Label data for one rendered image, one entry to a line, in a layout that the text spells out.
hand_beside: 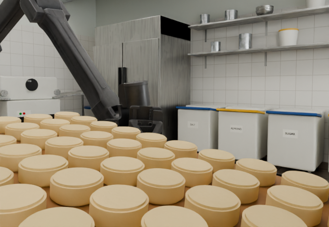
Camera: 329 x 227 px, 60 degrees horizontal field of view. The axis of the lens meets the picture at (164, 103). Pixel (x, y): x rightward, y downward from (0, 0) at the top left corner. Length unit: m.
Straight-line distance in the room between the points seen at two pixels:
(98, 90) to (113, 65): 3.92
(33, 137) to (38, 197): 0.20
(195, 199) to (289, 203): 0.09
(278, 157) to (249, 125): 0.48
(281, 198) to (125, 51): 4.25
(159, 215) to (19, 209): 0.10
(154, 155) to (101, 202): 0.14
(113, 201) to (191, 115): 3.80
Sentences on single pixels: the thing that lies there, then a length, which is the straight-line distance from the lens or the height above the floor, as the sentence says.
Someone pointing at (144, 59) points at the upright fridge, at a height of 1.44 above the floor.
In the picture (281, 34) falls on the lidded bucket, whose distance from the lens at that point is 4.01.
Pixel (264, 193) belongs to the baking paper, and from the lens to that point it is 0.36.
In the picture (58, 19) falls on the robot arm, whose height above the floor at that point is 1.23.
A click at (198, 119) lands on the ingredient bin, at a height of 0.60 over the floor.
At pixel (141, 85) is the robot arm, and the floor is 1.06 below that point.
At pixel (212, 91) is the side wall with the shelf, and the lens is 4.59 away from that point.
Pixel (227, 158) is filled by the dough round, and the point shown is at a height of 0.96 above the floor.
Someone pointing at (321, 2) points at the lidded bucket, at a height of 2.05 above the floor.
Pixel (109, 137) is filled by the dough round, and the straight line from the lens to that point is 0.45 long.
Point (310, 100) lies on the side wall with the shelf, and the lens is 4.14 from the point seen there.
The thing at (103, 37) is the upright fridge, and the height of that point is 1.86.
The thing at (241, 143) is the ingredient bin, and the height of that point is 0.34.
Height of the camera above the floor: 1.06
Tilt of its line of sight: 3 degrees down
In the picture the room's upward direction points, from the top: straight up
